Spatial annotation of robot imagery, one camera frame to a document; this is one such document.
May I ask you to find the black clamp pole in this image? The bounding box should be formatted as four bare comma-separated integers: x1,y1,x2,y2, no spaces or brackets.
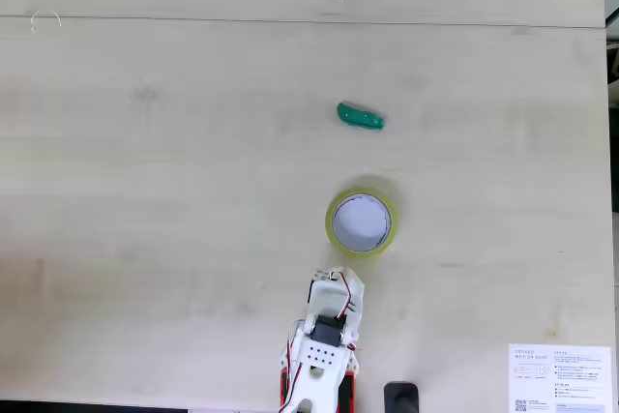
383,381,420,413

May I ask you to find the green toy cucumber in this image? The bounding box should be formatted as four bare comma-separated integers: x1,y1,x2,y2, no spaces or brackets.
336,101,388,133

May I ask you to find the white printed paper sheet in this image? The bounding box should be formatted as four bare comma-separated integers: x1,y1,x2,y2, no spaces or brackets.
508,342,612,413

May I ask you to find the thin white wire loop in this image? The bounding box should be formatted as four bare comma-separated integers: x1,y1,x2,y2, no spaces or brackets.
29,9,63,35

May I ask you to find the yellow packing tape roll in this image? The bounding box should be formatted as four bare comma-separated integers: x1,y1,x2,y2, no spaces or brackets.
324,186,400,254

